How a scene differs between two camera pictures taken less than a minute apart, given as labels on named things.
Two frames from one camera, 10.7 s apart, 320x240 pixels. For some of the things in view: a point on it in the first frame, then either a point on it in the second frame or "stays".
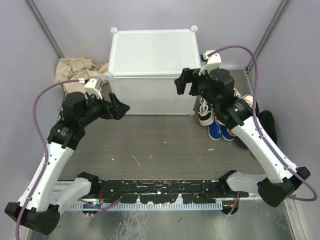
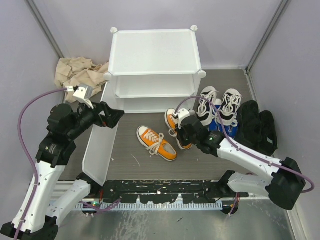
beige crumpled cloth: [82, 67] stays
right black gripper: [188, 75] → [179, 131]
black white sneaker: [206, 113] stays
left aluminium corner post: [36, 13] stays
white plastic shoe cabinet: [143, 65] stays
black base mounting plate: [197, 191] stays
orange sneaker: [249, 99] → [173, 123]
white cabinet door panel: [152, 96] → [98, 152]
